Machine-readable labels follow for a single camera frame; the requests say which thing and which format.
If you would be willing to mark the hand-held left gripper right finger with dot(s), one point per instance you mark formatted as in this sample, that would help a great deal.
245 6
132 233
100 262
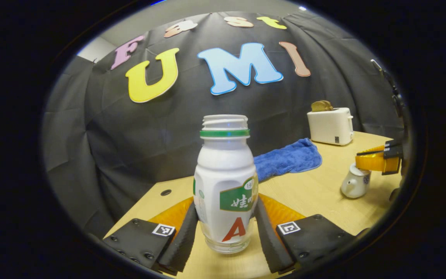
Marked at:
269 240

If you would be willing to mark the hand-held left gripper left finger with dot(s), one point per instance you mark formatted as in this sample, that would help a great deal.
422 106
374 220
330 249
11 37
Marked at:
184 236

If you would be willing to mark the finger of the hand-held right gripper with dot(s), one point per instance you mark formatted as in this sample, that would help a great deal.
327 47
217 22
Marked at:
374 162
391 146

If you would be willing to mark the white teacup blue pattern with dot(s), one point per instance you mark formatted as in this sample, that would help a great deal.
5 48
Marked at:
354 188

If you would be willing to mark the white water bottle green label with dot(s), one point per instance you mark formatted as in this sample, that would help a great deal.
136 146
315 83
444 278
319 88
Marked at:
223 170

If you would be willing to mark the white toaster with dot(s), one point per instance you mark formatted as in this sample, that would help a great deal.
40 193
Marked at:
329 128

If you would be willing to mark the brown toast slice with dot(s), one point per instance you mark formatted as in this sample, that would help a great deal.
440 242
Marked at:
329 105
318 106

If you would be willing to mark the blue cloth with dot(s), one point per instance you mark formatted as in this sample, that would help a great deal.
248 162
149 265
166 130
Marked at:
289 159

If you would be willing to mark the black backdrop cloth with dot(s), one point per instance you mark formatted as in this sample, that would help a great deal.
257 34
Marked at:
130 135

